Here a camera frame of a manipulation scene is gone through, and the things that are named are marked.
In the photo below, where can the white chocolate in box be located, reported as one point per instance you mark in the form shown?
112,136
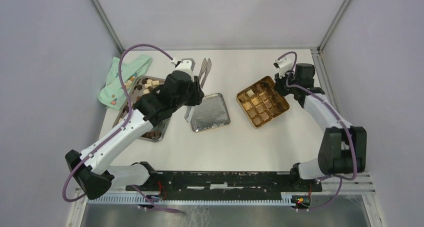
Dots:
250,93

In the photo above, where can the metal serving tongs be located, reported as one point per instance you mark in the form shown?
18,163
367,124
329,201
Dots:
200,80

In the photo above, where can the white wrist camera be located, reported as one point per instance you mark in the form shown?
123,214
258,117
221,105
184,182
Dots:
185,65
283,65

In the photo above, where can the gold chocolate box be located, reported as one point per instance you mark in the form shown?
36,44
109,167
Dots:
265,105

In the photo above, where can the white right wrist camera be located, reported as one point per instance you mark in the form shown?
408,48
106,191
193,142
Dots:
283,65

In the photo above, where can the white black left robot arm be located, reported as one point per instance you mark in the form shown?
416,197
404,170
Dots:
91,168

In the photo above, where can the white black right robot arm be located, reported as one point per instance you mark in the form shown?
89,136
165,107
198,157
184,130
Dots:
342,152

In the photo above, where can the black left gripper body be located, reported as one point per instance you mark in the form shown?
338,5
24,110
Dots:
192,97

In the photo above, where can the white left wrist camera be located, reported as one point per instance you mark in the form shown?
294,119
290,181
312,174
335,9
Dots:
185,65

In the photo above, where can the silver box lid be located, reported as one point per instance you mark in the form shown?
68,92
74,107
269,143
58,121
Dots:
211,114

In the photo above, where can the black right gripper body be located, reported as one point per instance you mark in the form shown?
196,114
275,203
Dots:
282,86

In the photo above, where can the green patterned cloth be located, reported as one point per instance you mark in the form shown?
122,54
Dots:
112,95

